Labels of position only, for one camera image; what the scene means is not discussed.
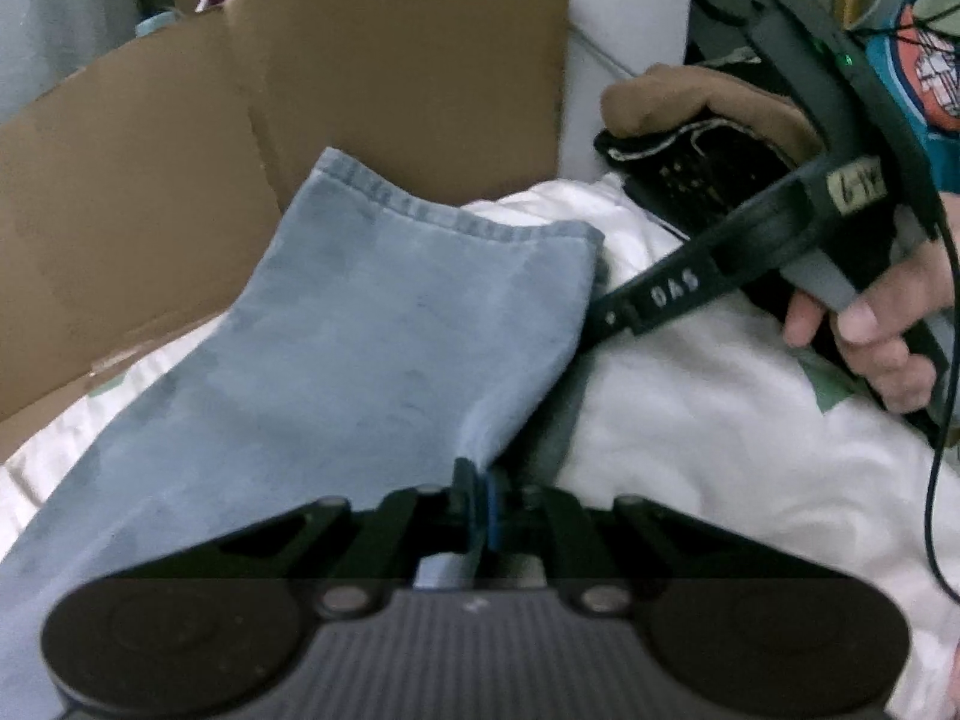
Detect blue cap detergent bottle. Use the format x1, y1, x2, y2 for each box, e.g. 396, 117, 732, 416
135, 8, 181, 37

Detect brown cardboard sheet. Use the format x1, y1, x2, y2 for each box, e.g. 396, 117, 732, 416
2, 0, 569, 454

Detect cream bear print bedsheet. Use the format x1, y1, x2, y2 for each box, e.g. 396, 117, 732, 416
2, 176, 958, 718

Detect person's right hand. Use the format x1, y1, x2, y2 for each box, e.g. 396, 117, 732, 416
781, 190, 960, 415

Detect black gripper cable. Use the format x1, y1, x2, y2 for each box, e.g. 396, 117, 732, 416
883, 13, 960, 608

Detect teal patterned bag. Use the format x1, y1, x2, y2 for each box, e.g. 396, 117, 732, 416
866, 0, 958, 193

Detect blue denim drawstring pants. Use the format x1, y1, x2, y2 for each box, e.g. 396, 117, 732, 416
2, 149, 604, 718

